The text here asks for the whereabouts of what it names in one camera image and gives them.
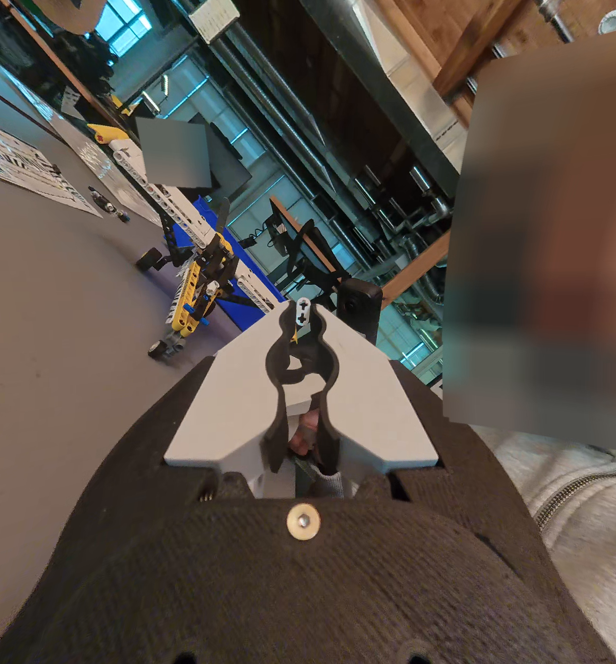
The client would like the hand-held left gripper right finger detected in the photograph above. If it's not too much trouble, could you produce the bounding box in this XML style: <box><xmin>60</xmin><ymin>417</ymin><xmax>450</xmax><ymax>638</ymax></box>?
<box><xmin>310</xmin><ymin>305</ymin><xmax>439</xmax><ymax>489</ymax></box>

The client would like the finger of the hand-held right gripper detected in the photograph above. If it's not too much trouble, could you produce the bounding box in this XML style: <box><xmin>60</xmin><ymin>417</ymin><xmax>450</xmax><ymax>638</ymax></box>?
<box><xmin>286</xmin><ymin>381</ymin><xmax>321</xmax><ymax>416</ymax></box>

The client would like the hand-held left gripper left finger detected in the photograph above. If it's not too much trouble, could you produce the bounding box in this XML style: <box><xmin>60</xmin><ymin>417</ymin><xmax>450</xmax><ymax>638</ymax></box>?
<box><xmin>164</xmin><ymin>302</ymin><xmax>310</xmax><ymax>498</ymax></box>

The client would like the yellow black lego model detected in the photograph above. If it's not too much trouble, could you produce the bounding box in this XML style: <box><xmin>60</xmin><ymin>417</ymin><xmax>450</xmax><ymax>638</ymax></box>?
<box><xmin>136</xmin><ymin>197</ymin><xmax>246</xmax><ymax>361</ymax></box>

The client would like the yellow lego piece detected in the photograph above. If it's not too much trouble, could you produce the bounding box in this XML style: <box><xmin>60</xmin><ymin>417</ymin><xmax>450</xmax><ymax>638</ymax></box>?
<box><xmin>86</xmin><ymin>123</ymin><xmax>130</xmax><ymax>145</ymax></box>

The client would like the black office chair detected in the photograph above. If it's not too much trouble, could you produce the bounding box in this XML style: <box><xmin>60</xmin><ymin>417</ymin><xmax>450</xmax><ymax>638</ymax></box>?
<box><xmin>282</xmin><ymin>218</ymin><xmax>340</xmax><ymax>299</ymax></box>

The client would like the blue plastic bin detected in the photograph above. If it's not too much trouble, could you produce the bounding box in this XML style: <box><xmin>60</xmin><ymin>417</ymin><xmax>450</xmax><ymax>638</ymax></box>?
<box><xmin>176</xmin><ymin>196</ymin><xmax>288</xmax><ymax>333</ymax></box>

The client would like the wooden desk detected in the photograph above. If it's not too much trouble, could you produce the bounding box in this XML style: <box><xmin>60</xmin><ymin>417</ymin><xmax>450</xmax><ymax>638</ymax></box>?
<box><xmin>269</xmin><ymin>196</ymin><xmax>342</xmax><ymax>283</ymax></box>

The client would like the dark monitor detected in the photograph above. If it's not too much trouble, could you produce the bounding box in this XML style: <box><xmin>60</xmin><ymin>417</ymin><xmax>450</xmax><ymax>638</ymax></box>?
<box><xmin>189</xmin><ymin>114</ymin><xmax>253</xmax><ymax>195</ymax></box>

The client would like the yellow black brick model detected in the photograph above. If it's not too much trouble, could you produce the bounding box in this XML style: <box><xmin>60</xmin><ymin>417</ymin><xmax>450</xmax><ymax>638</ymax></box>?
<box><xmin>110</xmin><ymin>139</ymin><xmax>288</xmax><ymax>314</ymax></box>

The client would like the grey zip sweatshirt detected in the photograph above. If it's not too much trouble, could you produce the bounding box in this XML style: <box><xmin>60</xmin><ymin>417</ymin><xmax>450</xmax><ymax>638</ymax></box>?
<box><xmin>474</xmin><ymin>425</ymin><xmax>616</xmax><ymax>664</ymax></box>

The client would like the glossy clear plastic bag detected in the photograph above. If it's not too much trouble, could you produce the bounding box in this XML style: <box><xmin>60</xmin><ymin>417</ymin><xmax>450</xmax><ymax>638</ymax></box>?
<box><xmin>15</xmin><ymin>83</ymin><xmax>171</xmax><ymax>229</ymax></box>

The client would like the white instruction sheet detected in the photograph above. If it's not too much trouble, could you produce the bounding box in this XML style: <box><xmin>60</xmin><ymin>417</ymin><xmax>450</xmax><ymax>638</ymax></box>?
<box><xmin>0</xmin><ymin>117</ymin><xmax>104</xmax><ymax>219</ymax></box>

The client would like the white hanging paper sign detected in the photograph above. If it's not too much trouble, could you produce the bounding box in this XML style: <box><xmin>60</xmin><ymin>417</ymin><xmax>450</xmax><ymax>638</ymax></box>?
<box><xmin>189</xmin><ymin>0</ymin><xmax>241</xmax><ymax>45</ymax></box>

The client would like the round tan-edged table top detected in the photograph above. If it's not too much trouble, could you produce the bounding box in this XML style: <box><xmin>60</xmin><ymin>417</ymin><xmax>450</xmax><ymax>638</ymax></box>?
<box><xmin>28</xmin><ymin>0</ymin><xmax>109</xmax><ymax>36</ymax></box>

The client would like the silver ventilation duct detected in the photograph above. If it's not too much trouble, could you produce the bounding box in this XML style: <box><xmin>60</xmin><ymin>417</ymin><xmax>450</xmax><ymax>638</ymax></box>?
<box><xmin>298</xmin><ymin>0</ymin><xmax>469</xmax><ymax>185</ymax></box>

